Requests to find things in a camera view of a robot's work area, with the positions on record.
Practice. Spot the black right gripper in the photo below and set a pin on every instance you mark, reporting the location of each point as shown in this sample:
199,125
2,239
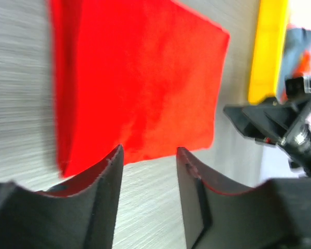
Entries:
270,122

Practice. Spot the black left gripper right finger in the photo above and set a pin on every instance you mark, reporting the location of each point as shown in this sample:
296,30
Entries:
219,212

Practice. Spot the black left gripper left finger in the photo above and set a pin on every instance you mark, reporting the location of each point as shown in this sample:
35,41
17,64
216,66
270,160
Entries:
78,213

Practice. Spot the red t shirt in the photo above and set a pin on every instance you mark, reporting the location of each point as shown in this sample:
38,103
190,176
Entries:
143,74

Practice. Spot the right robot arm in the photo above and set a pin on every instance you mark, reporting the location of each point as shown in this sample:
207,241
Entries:
305,145

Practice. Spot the orange t shirt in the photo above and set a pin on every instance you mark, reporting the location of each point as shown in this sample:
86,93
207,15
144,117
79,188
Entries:
305,63

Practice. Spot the yellow plastic bin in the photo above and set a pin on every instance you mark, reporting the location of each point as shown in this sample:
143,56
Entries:
271,29

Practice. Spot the grey t shirt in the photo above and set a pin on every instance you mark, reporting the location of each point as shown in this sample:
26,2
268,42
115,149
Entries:
297,41

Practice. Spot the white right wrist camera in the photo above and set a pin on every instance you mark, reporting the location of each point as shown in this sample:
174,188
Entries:
298,86

